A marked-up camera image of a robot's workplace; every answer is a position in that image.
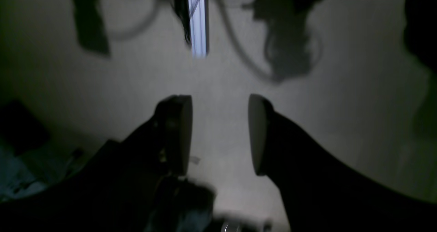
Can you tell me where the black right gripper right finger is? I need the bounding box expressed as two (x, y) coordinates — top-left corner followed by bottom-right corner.
(248, 94), (436, 232)

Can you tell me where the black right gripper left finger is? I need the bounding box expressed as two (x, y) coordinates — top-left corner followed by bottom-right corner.
(1, 95), (215, 232)

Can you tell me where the aluminium frame post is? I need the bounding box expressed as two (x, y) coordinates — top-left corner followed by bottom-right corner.
(188, 0), (209, 58)

